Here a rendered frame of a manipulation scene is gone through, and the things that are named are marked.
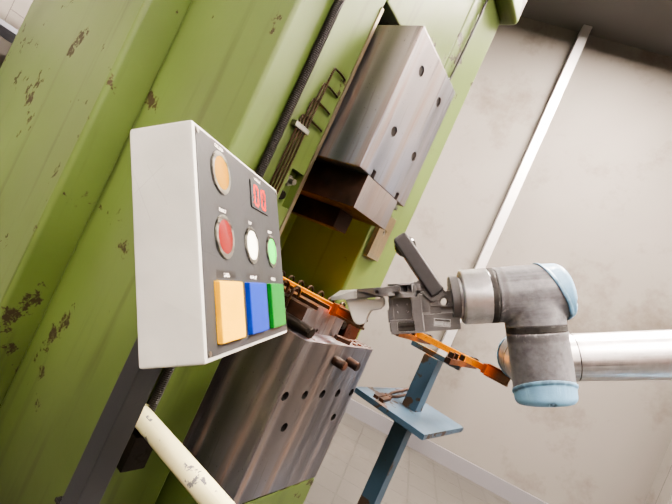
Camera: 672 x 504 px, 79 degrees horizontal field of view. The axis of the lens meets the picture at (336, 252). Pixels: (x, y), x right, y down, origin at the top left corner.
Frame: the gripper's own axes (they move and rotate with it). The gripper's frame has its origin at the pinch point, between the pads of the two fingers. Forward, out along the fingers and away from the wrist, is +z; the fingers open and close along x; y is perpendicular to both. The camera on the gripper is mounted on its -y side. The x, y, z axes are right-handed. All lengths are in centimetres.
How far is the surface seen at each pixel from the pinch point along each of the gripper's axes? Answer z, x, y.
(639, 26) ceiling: -212, 258, -188
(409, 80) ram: -18, 34, -54
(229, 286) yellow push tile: 10.4, -21.7, -1.8
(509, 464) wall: -84, 278, 141
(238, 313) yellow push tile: 10.3, -19.4, 1.7
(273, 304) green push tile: 10.4, -3.9, 1.0
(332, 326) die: 9, 49, 9
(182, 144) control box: 12.7, -27.7, -18.3
